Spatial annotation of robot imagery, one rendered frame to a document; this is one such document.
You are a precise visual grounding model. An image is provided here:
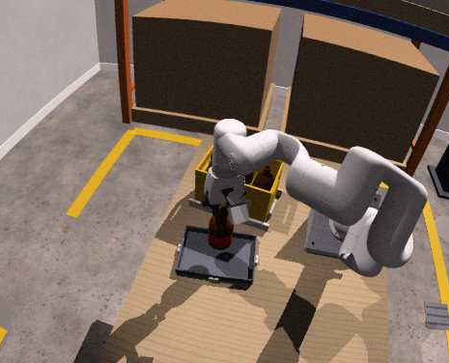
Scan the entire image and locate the brown glass bottle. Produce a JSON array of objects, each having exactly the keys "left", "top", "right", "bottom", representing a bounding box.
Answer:
[
  {"left": 244, "top": 173, "right": 253, "bottom": 185},
  {"left": 254, "top": 165, "right": 274, "bottom": 191},
  {"left": 209, "top": 206, "right": 234, "bottom": 250}
]

